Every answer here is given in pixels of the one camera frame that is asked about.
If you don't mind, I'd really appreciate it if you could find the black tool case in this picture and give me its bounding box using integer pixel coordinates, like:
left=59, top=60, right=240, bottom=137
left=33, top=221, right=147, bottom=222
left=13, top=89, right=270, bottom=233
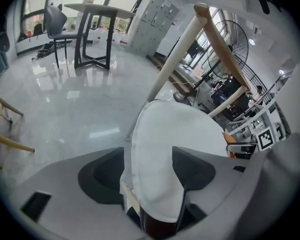
left=31, top=40, right=74, bottom=60

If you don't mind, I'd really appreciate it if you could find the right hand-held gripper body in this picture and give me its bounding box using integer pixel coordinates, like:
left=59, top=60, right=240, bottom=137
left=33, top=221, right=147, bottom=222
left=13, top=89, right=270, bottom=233
left=226, top=103, right=292, bottom=152

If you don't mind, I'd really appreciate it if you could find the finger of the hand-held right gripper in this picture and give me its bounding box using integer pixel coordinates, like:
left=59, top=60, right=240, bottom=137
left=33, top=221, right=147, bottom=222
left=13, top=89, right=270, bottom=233
left=225, top=143, right=258, bottom=160

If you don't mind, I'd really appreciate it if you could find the white seat cushion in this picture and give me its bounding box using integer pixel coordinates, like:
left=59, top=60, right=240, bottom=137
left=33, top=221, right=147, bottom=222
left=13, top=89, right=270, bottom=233
left=130, top=99, right=231, bottom=224

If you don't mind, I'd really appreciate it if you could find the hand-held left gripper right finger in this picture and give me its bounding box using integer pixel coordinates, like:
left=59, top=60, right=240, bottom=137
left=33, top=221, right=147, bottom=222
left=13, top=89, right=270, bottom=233
left=171, top=145, right=265, bottom=233

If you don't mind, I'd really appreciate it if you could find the white table with dark legs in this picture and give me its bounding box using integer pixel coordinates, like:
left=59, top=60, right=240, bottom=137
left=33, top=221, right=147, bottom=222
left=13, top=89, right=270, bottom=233
left=63, top=3, right=137, bottom=71

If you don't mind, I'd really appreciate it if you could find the dark grey chair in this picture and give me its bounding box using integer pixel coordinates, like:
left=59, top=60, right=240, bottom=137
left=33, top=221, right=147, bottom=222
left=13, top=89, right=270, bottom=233
left=44, top=4, right=86, bottom=70

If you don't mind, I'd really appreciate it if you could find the wooden step platform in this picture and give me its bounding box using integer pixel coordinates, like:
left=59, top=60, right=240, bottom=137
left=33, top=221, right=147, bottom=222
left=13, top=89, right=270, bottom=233
left=146, top=54, right=200, bottom=95

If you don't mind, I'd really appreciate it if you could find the white locker cabinet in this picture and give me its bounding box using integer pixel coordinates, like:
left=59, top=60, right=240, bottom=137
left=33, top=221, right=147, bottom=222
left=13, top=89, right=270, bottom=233
left=128, top=0, right=181, bottom=58

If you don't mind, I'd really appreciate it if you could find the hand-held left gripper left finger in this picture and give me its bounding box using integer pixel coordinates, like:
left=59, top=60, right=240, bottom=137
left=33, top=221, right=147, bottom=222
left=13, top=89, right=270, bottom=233
left=12, top=146, right=144, bottom=240

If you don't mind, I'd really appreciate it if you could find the row of white plastic jugs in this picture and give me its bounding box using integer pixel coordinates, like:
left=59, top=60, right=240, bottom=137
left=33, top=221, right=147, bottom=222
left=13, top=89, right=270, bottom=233
left=84, top=25, right=130, bottom=46

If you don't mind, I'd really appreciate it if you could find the person's grey clothing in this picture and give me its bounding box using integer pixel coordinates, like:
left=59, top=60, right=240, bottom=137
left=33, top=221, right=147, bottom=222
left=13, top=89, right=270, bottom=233
left=249, top=56, right=300, bottom=236

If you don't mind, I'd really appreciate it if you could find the large black floor fan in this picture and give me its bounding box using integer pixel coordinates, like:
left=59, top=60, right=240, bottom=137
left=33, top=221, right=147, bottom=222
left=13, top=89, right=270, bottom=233
left=173, top=19, right=250, bottom=108

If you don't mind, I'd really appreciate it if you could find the light wooden chair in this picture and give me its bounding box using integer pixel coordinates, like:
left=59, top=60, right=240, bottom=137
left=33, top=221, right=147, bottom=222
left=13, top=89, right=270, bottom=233
left=119, top=2, right=252, bottom=235

